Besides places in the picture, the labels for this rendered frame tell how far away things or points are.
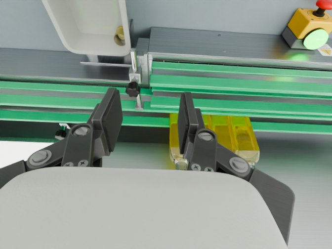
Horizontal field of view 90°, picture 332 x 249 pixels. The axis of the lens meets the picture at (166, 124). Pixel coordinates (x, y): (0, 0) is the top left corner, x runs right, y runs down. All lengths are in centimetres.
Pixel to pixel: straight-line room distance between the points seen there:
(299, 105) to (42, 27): 76
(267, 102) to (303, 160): 32
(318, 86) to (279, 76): 9
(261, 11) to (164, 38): 27
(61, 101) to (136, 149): 26
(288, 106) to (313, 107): 7
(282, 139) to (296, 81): 32
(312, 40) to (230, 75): 21
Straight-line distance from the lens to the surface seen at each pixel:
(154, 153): 56
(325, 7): 59
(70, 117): 59
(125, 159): 56
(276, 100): 57
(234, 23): 57
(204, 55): 45
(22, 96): 60
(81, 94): 53
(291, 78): 53
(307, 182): 76
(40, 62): 66
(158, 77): 40
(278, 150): 75
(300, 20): 59
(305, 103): 61
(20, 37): 73
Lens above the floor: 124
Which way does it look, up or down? 34 degrees down
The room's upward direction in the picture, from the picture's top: 179 degrees counter-clockwise
